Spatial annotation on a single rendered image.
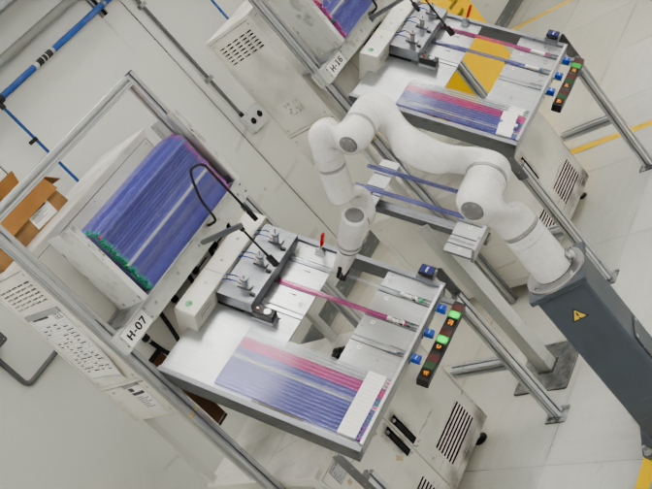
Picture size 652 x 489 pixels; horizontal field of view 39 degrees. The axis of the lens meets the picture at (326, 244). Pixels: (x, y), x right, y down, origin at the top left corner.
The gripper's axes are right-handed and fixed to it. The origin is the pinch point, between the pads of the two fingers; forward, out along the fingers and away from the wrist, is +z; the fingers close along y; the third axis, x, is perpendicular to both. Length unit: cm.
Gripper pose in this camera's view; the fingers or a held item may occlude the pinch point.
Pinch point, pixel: (342, 274)
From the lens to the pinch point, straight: 318.9
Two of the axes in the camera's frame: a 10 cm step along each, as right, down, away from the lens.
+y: -4.4, 6.8, -5.9
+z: -1.0, 6.1, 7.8
